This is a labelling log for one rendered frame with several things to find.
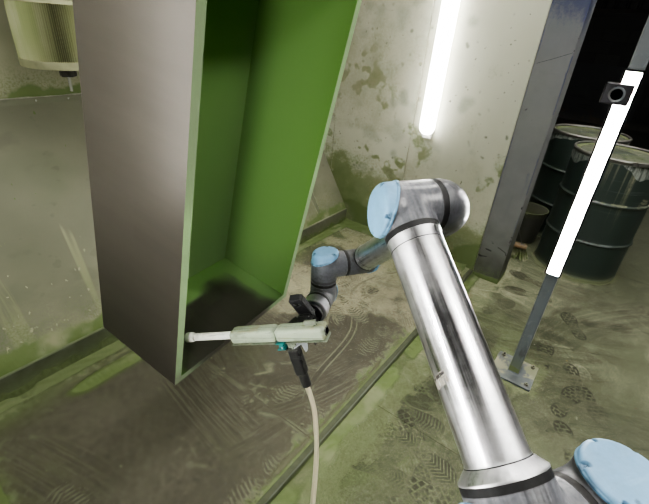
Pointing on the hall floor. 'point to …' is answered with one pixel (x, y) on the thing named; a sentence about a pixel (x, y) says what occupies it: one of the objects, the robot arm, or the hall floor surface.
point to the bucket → (534, 217)
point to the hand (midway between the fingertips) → (289, 343)
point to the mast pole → (556, 277)
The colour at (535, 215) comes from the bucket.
